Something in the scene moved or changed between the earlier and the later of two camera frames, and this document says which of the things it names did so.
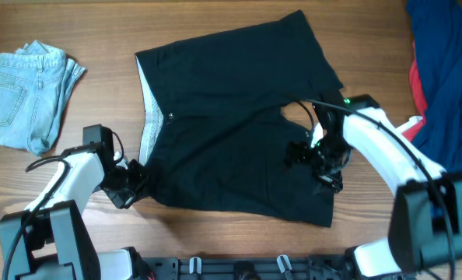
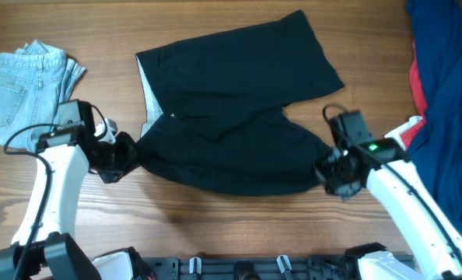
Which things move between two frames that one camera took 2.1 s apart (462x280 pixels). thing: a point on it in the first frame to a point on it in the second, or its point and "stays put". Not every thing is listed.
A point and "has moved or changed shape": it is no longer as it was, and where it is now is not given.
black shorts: x=213 y=135 has moved or changed shape
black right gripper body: x=306 y=156 to x=333 y=171
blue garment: x=450 y=134 stays put
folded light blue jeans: x=25 y=98 stays put
